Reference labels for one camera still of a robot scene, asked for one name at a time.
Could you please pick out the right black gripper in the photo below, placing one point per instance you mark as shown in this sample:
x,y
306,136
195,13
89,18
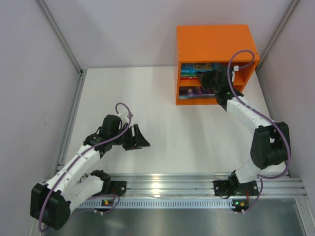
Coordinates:
x,y
209,80

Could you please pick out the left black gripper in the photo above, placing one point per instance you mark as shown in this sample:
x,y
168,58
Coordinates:
x,y
133,138

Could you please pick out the dark purple galaxy book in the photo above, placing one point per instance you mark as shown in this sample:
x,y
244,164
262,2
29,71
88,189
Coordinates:
x,y
195,91

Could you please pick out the light blue treehouse book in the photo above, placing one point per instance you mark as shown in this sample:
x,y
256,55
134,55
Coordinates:
x,y
198,67

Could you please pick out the red treehouse book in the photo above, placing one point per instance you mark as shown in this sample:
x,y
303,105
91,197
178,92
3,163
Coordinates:
x,y
189,78

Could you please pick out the green treehouse book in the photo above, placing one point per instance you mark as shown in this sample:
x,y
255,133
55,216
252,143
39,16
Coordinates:
x,y
188,74

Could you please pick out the teal ocean cover book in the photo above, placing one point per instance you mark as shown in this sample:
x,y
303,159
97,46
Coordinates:
x,y
196,97

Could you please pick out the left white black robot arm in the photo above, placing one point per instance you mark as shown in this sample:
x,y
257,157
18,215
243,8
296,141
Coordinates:
x,y
53,202

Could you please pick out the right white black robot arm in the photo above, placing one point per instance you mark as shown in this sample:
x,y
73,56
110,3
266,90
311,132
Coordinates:
x,y
270,142

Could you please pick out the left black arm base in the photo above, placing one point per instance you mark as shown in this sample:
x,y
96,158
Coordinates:
x,y
99,183

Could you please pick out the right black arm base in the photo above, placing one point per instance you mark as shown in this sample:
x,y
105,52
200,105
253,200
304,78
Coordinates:
x,y
232,187

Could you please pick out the orange wooden shelf cabinet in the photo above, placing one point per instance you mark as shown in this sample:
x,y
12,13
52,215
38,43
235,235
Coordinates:
x,y
215,43

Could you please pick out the aluminium mounting rail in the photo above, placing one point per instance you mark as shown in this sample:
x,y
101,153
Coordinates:
x,y
203,185

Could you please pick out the slotted grey cable duct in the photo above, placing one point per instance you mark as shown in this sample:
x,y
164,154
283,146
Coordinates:
x,y
128,203

